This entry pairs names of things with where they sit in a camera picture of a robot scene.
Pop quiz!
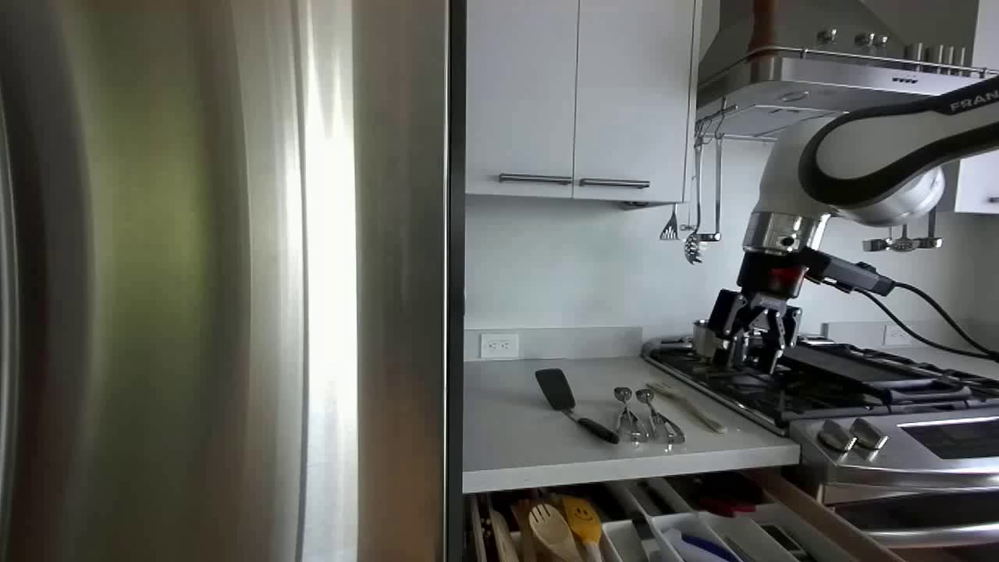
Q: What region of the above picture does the yellow wooden spoon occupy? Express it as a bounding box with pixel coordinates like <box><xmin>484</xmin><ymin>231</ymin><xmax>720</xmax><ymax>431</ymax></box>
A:
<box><xmin>557</xmin><ymin>494</ymin><xmax>608</xmax><ymax>562</ymax></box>

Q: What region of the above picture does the hanging metal utensils rack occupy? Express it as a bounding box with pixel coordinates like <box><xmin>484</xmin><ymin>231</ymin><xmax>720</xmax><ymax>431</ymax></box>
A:
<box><xmin>857</xmin><ymin>209</ymin><xmax>950</xmax><ymax>255</ymax></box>

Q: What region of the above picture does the white drawer organizer tray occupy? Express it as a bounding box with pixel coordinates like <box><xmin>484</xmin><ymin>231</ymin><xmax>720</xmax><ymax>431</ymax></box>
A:
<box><xmin>601</xmin><ymin>506</ymin><xmax>800</xmax><ymax>562</ymax></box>

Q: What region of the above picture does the black stove griddle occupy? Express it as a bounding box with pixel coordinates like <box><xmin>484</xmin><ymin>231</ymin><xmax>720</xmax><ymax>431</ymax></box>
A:
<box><xmin>782</xmin><ymin>341</ymin><xmax>950</xmax><ymax>392</ymax></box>

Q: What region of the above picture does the pale wooden spoon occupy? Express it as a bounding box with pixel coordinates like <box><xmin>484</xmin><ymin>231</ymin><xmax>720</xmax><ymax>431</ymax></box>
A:
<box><xmin>524</xmin><ymin>499</ymin><xmax>581</xmax><ymax>562</ymax></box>

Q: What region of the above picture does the metal cabinet handle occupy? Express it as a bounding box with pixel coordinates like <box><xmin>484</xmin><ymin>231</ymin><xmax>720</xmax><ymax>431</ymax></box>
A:
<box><xmin>578</xmin><ymin>174</ymin><xmax>654</xmax><ymax>195</ymax></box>
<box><xmin>496</xmin><ymin>172</ymin><xmax>578</xmax><ymax>191</ymax></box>

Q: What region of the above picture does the hanging metal utensil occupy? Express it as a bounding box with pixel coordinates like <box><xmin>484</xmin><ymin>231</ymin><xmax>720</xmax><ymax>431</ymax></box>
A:
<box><xmin>654</xmin><ymin>136</ymin><xmax>687</xmax><ymax>244</ymax></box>

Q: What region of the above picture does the blue handled utensil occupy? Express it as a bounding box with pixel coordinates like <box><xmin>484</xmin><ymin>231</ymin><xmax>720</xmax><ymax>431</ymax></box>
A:
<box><xmin>680</xmin><ymin>531</ymin><xmax>743</xmax><ymax>562</ymax></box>

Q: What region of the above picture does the hanging metal ladle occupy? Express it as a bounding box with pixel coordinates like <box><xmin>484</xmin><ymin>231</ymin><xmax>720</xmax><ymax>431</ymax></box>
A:
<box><xmin>680</xmin><ymin>135</ymin><xmax>728</xmax><ymax>270</ymax></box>

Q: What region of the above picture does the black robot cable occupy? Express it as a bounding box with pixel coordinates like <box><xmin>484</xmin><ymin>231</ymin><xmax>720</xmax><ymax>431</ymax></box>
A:
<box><xmin>831</xmin><ymin>260</ymin><xmax>999</xmax><ymax>363</ymax></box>

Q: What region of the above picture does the thin wooden utensil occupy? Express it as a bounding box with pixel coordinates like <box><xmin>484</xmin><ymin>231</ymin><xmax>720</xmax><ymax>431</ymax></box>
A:
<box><xmin>484</xmin><ymin>506</ymin><xmax>521</xmax><ymax>562</ymax></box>

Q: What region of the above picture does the open wooden kitchen drawer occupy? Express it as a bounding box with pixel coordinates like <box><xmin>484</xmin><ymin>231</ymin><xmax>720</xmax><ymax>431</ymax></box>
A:
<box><xmin>465</xmin><ymin>469</ymin><xmax>909</xmax><ymax>562</ymax></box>

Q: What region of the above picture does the long metal utensil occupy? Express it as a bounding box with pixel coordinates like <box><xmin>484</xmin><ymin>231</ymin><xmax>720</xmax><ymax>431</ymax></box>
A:
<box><xmin>643</xmin><ymin>382</ymin><xmax>731</xmax><ymax>436</ymax></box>

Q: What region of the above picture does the stainless steel range hood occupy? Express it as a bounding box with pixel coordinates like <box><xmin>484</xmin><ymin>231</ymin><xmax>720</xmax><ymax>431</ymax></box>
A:
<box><xmin>693</xmin><ymin>0</ymin><xmax>999</xmax><ymax>143</ymax></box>

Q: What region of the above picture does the white cabinet door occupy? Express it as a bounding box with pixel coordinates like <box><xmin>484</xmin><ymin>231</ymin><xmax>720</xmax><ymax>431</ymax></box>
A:
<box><xmin>465</xmin><ymin>0</ymin><xmax>581</xmax><ymax>200</ymax></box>
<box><xmin>572</xmin><ymin>0</ymin><xmax>699</xmax><ymax>207</ymax></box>

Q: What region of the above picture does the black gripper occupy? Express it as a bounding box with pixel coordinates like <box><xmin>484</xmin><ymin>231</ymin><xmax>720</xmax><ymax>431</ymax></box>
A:
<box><xmin>708</xmin><ymin>248</ymin><xmax>812</xmax><ymax>378</ymax></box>

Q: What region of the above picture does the stainless steel gas stove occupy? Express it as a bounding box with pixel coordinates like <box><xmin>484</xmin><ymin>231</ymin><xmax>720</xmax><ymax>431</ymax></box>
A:
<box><xmin>639</xmin><ymin>334</ymin><xmax>999</xmax><ymax>552</ymax></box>

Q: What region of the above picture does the metal stove knob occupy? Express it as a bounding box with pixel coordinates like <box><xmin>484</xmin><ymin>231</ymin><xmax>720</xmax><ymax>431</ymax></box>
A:
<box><xmin>850</xmin><ymin>416</ymin><xmax>891</xmax><ymax>463</ymax></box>
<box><xmin>814</xmin><ymin>418</ymin><xmax>857</xmax><ymax>456</ymax></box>

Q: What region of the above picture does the black spatula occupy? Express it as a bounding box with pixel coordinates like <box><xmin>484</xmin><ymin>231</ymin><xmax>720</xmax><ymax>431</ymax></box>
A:
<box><xmin>532</xmin><ymin>364</ymin><xmax>620</xmax><ymax>447</ymax></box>

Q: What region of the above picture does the stainless steel refrigerator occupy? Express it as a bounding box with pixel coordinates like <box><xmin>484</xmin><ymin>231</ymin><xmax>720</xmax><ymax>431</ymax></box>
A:
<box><xmin>0</xmin><ymin>0</ymin><xmax>451</xmax><ymax>562</ymax></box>

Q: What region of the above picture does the metal oven door handle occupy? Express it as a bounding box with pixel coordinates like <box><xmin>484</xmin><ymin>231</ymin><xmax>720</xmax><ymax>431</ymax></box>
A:
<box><xmin>861</xmin><ymin>523</ymin><xmax>999</xmax><ymax>552</ymax></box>

